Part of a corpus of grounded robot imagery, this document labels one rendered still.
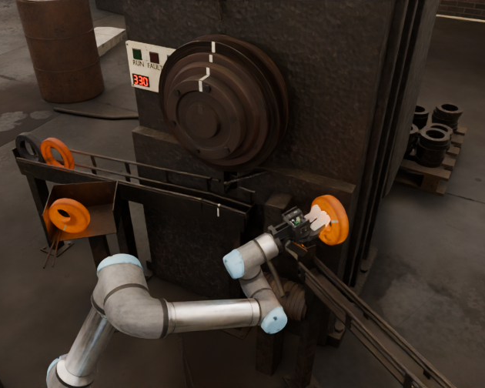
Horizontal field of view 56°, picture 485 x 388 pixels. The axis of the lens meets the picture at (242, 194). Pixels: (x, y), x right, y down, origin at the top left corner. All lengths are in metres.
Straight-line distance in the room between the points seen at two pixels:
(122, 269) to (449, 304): 1.80
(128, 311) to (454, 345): 1.67
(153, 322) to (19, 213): 2.15
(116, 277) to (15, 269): 1.63
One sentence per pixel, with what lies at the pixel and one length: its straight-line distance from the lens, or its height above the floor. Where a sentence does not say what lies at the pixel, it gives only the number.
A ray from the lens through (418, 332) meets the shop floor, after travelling 2.42.
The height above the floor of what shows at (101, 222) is 0.60.
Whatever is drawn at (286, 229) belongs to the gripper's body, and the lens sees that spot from 1.34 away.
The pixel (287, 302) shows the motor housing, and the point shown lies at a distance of 1.72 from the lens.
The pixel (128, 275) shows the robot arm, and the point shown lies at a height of 0.95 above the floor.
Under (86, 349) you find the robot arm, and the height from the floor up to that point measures 0.72.
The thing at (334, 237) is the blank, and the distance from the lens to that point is 1.42.
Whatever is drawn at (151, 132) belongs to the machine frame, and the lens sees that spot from 2.00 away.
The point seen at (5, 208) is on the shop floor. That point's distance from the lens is 3.29.
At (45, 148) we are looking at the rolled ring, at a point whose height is 0.69.
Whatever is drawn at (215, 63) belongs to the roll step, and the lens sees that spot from 1.49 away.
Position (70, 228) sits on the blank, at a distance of 1.95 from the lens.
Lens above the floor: 1.81
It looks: 36 degrees down
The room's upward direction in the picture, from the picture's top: straight up
